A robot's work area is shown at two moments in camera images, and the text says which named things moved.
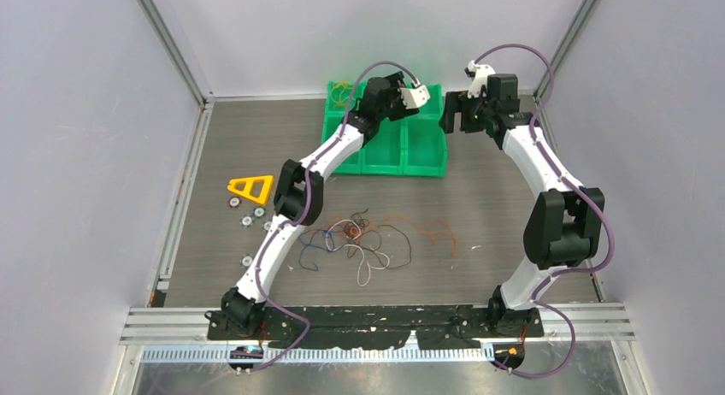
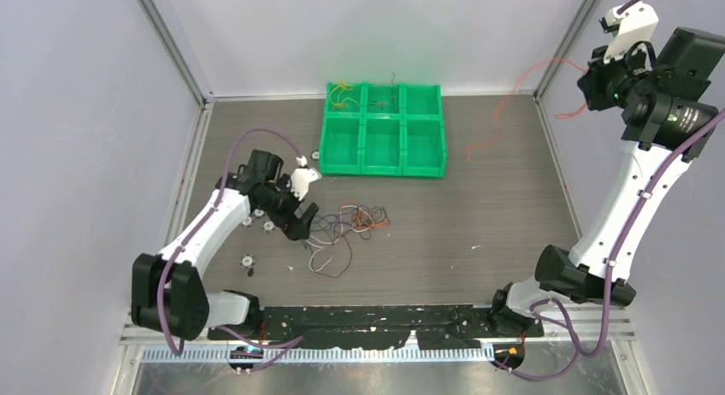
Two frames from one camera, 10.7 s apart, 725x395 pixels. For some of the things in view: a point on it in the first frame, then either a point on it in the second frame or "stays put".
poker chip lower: (245, 261) stays put
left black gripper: (403, 111) → (302, 226)
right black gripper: (457, 102) → (590, 82)
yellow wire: (344, 85) stays put
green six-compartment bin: (413, 146) stays put
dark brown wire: (359, 236) → (346, 268)
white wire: (356, 244) → (332, 243)
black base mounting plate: (363, 327) stays put
